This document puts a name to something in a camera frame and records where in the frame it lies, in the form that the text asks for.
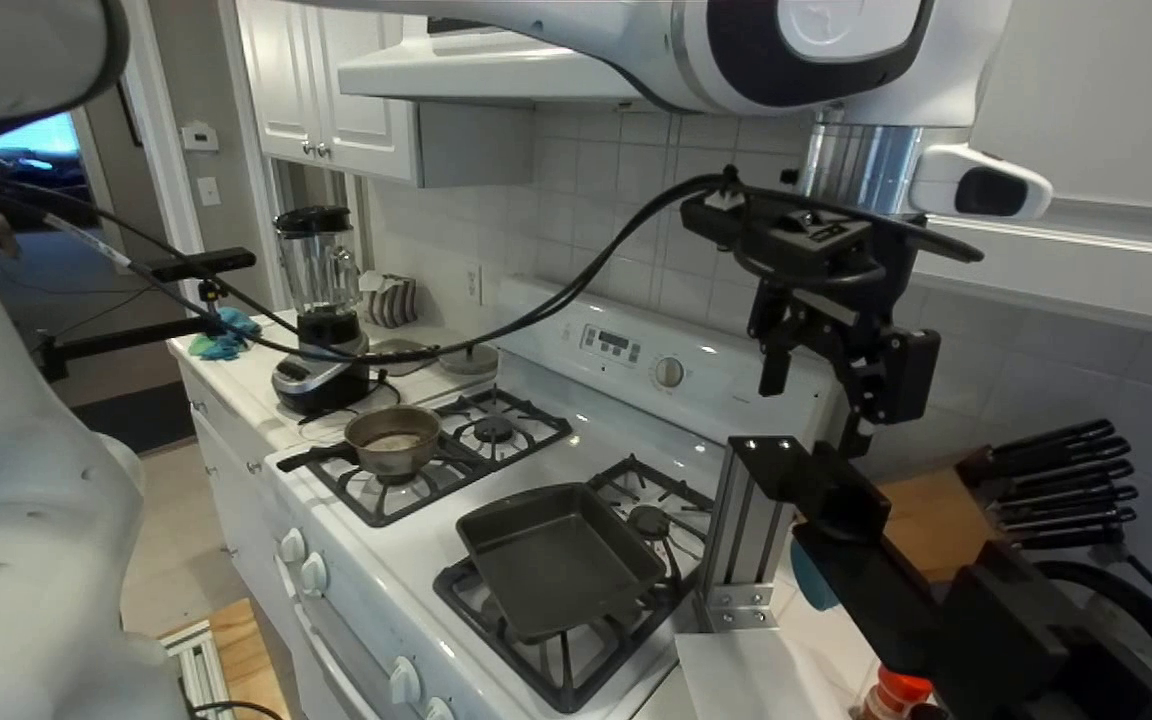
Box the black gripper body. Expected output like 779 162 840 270
747 246 938 426

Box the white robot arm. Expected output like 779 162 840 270
0 0 1010 720

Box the teal spoon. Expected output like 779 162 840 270
790 538 840 612

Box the wooden knife block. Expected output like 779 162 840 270
880 418 1144 595

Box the black stove grate left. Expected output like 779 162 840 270
280 389 570 529

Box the black stove grate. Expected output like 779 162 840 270
432 457 712 718
280 389 570 529

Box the grey square baking pan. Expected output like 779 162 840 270
455 483 665 642

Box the white gas stove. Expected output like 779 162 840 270
170 294 870 720

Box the white range hood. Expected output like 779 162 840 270
337 33 636 105

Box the black stove grate right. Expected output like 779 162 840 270
432 457 712 718

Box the black blender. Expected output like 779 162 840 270
273 206 370 420

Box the white upper cabinet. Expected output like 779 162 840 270
231 0 538 194

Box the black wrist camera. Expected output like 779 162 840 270
680 184 985 288

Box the aluminium frame stand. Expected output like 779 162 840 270
674 437 805 632

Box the steel saucepan black handle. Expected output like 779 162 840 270
283 406 439 483

